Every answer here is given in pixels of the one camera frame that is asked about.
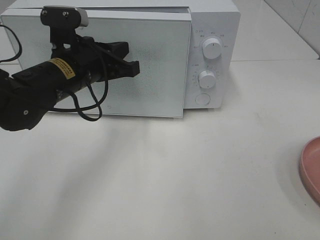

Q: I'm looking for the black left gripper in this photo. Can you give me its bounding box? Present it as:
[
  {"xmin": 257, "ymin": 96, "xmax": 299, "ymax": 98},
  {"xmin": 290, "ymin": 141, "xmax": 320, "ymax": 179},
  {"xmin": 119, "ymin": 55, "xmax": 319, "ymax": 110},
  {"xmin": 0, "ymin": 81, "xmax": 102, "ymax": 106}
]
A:
[{"xmin": 11, "ymin": 36, "xmax": 140, "ymax": 100}]

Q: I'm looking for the white microwave door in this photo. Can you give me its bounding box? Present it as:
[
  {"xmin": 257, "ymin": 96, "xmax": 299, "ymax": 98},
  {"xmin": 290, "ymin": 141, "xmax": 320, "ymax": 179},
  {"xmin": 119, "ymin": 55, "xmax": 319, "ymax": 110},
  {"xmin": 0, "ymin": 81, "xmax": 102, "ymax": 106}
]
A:
[{"xmin": 0, "ymin": 8, "xmax": 192, "ymax": 118}]

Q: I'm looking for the white timer knob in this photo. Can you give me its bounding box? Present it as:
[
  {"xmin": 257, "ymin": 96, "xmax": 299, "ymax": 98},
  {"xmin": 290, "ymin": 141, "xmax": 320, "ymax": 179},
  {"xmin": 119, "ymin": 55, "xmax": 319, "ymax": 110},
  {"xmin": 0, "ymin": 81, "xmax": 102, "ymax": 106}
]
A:
[{"xmin": 198, "ymin": 70, "xmax": 217, "ymax": 89}]

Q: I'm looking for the white round door button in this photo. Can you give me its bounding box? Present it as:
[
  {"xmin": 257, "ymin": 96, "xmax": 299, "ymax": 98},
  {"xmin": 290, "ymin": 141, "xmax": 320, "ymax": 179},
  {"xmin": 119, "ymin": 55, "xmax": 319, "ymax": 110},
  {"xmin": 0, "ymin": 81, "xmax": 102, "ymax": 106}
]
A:
[{"xmin": 195, "ymin": 93, "xmax": 211, "ymax": 106}]

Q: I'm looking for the pink round plate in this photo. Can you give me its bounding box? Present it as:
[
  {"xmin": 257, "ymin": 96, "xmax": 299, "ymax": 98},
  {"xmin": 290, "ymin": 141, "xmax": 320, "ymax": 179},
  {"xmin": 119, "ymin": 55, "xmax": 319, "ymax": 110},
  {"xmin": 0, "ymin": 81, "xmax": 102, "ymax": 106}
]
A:
[{"xmin": 298, "ymin": 136, "xmax": 320, "ymax": 206}]

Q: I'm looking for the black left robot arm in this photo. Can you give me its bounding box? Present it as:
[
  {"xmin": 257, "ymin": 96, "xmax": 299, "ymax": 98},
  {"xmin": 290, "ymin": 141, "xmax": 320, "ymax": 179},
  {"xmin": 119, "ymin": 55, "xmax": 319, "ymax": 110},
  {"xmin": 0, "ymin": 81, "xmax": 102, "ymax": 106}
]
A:
[{"xmin": 0, "ymin": 36, "xmax": 140, "ymax": 132}]

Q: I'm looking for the white microwave oven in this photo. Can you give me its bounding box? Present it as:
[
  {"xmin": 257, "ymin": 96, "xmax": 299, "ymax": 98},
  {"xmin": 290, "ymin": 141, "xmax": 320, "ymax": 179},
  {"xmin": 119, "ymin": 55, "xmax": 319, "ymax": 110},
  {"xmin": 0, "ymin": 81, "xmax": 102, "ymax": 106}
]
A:
[{"xmin": 0, "ymin": 0, "xmax": 241, "ymax": 111}]

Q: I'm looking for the white upper power knob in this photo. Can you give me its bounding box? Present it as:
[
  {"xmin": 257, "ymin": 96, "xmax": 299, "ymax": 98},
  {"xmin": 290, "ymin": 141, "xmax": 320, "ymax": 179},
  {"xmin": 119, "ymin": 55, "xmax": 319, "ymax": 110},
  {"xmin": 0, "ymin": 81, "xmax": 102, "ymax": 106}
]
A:
[{"xmin": 202, "ymin": 36, "xmax": 223, "ymax": 60}]

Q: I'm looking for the black left wrist camera module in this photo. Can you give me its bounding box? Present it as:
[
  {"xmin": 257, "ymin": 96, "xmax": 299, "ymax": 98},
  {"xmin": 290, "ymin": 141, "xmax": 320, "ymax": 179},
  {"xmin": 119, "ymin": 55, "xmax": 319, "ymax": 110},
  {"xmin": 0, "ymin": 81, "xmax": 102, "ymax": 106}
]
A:
[{"xmin": 40, "ymin": 5, "xmax": 89, "ymax": 50}]

